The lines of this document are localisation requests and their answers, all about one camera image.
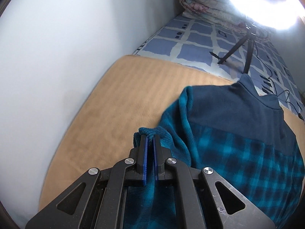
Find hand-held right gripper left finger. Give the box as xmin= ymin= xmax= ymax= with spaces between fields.
xmin=25 ymin=135 xmax=149 ymax=229

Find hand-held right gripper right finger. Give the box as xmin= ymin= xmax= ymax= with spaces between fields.
xmin=153 ymin=135 xmax=277 ymax=229

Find blue plaid fleece jacket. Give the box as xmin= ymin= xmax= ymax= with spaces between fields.
xmin=124 ymin=74 xmax=305 ymax=229

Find tan blanket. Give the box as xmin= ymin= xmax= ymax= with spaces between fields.
xmin=39 ymin=55 xmax=305 ymax=210

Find blue checked bed sheet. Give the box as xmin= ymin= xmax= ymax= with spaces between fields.
xmin=132 ymin=13 xmax=304 ymax=115

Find folded floral quilt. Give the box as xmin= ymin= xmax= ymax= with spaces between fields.
xmin=179 ymin=0 xmax=274 ymax=39

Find black cable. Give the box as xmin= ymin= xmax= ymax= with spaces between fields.
xmin=254 ymin=40 xmax=304 ymax=120

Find ring light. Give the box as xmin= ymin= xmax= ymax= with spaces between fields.
xmin=220 ymin=0 xmax=304 ymax=30

